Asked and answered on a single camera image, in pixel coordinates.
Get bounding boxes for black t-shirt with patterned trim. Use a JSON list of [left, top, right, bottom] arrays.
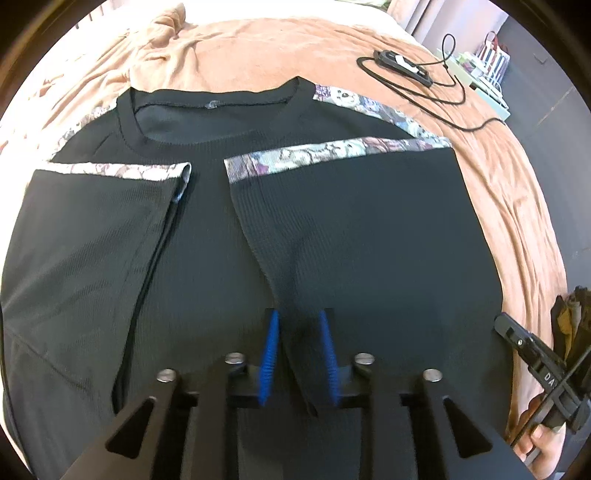
[[1, 78, 512, 479]]

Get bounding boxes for stack of folded clothes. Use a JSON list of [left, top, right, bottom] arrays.
[[551, 286, 590, 368]]

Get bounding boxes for person's right hand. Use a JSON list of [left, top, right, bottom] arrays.
[[513, 424, 566, 479]]

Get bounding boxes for brown fleece blanket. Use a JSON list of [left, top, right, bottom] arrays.
[[0, 4, 569, 444]]

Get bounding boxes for white bedside drawer cabinet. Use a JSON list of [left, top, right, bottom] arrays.
[[447, 57, 511, 121]]

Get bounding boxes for black device with cable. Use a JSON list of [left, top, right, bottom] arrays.
[[356, 33, 506, 133]]

